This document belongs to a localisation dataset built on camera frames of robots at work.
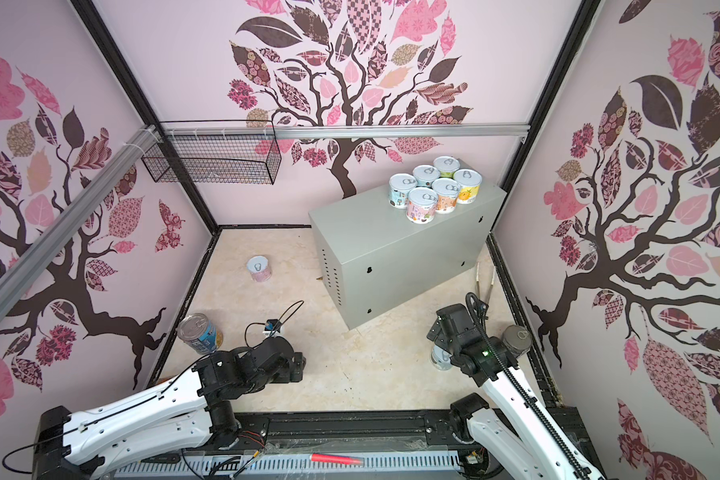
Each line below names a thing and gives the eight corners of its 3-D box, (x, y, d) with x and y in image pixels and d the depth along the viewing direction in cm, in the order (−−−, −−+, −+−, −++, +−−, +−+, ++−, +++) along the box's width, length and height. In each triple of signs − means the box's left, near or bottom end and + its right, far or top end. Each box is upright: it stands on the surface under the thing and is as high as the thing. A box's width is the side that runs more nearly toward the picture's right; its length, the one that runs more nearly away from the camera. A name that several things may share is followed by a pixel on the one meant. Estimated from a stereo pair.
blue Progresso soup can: (192, 355, 89) (171, 338, 79) (201, 331, 94) (182, 313, 84) (218, 355, 89) (200, 338, 79) (226, 331, 94) (210, 313, 84)
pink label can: (248, 282, 105) (243, 273, 101) (253, 264, 110) (249, 255, 106) (269, 282, 105) (265, 273, 101) (274, 264, 110) (270, 255, 106)
